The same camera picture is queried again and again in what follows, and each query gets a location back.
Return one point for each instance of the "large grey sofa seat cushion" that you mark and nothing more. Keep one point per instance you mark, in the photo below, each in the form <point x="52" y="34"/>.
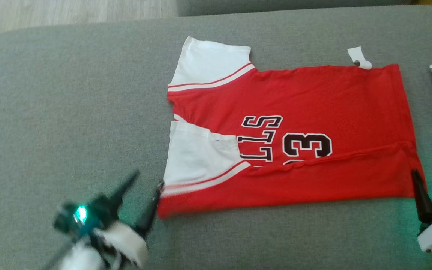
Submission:
<point x="276" y="5"/>

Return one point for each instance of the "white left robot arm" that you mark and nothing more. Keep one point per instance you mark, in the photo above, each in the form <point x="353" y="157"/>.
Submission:
<point x="81" y="260"/>

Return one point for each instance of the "red white basketball jersey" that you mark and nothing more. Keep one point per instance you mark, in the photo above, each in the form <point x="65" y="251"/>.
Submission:
<point x="313" y="97"/>

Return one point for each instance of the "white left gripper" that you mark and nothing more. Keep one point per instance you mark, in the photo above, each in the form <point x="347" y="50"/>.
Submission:
<point x="126" y="242"/>

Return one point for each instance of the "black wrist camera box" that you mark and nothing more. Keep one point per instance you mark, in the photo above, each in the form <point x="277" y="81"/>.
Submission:
<point x="77" y="219"/>

